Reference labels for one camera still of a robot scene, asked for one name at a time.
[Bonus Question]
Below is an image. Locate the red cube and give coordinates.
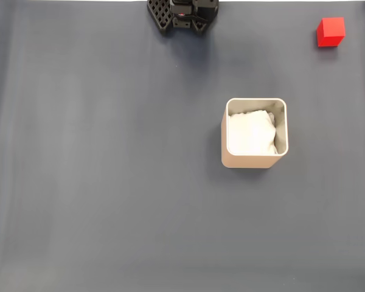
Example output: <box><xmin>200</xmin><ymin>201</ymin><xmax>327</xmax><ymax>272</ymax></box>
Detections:
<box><xmin>316</xmin><ymin>17</ymin><xmax>346</xmax><ymax>48</ymax></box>

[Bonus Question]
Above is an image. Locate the beige square metal box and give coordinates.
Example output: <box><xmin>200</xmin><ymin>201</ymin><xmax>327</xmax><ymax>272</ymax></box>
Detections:
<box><xmin>221</xmin><ymin>97</ymin><xmax>290</xmax><ymax>169</ymax></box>

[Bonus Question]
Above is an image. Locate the white crumpled tissue paper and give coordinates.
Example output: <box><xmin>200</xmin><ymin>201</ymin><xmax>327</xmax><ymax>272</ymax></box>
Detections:
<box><xmin>228</xmin><ymin>109</ymin><xmax>278</xmax><ymax>155</ymax></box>

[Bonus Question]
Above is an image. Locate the dark blue table mat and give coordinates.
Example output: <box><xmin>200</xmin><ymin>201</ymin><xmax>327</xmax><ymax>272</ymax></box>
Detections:
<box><xmin>0</xmin><ymin>1</ymin><xmax>365</xmax><ymax>292</ymax></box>

